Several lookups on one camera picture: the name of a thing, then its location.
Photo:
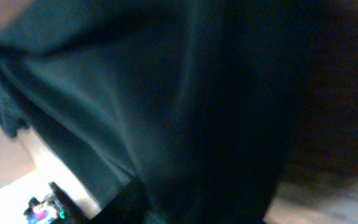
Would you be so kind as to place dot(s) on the black logo t-shirt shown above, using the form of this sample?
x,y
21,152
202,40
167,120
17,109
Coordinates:
x,y
187,111

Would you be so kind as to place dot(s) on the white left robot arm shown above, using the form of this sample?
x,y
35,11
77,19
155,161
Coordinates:
x,y
56,208

